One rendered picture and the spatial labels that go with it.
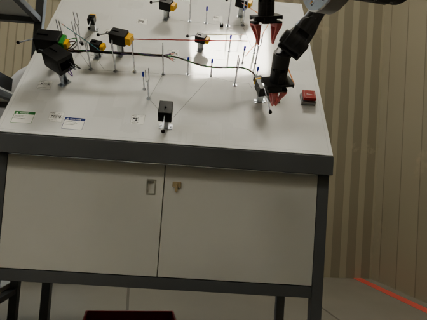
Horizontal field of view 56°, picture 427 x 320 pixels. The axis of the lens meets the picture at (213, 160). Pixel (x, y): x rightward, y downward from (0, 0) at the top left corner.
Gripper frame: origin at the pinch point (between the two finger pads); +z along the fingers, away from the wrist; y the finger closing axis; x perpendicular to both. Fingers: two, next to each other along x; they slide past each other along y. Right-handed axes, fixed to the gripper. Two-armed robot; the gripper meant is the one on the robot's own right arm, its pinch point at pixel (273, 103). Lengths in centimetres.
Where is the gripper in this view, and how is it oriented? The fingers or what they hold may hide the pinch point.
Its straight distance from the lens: 146.9
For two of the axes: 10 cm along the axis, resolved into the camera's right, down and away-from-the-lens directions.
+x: 2.2, 6.5, -7.2
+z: -0.5, 7.5, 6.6
